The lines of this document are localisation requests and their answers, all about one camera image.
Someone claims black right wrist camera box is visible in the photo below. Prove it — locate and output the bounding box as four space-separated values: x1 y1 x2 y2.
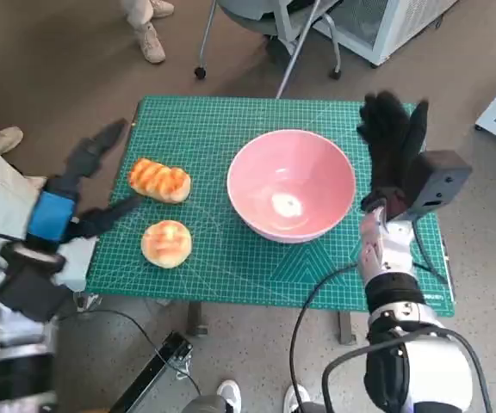
404 149 474 221

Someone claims white metal pole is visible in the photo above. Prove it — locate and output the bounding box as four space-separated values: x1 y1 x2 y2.
275 0 323 100

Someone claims green cutting mat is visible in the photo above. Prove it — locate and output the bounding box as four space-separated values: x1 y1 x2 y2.
84 95 456 318

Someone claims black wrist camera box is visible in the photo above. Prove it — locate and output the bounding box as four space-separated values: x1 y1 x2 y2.
0 268 75 323
404 149 474 221

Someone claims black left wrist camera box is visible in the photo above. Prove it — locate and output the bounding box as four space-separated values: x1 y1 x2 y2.
0 268 75 323

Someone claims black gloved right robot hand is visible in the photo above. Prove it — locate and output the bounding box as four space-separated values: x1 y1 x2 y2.
357 89 430 216

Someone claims white metal frame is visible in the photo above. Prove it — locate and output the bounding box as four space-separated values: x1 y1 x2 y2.
269 0 313 52

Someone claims pink bowl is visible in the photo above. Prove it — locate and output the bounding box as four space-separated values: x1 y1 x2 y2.
226 128 357 244

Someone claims white shoe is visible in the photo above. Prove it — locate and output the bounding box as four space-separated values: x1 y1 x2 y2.
282 384 312 413
216 379 244 413

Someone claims grey office chair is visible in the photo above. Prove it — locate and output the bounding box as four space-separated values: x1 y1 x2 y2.
194 0 344 81

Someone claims thin black cable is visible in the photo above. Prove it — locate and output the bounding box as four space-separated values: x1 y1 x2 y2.
289 262 363 408

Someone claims round toy bread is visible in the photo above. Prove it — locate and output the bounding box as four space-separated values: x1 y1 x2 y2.
139 219 194 270

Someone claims black bar with metal bracket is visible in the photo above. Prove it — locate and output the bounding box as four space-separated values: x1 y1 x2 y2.
108 330 194 413

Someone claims long braided toy bread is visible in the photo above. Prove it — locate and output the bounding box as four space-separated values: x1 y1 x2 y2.
127 157 192 204

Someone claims thick black cable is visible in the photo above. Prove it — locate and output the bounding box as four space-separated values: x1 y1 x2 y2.
321 329 494 413

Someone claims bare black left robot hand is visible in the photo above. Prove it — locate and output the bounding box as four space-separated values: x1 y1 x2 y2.
26 118 145 246

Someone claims black floor cable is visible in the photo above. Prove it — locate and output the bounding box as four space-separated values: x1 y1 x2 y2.
57 308 202 396

